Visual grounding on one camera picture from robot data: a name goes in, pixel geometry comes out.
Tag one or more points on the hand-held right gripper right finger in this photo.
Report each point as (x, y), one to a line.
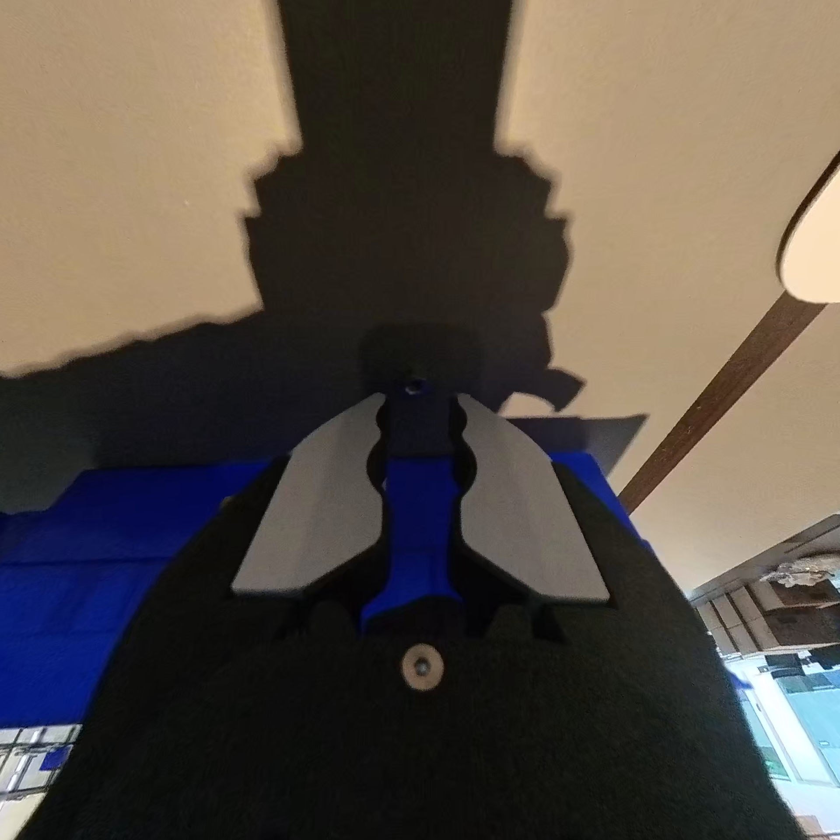
(525, 525)

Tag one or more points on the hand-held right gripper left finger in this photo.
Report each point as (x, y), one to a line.
(315, 512)

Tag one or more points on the silver hex nut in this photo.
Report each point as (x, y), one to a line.
(414, 386)

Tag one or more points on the blue plastic bin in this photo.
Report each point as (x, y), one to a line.
(98, 590)

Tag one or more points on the white rounded board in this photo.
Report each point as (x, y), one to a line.
(817, 243)

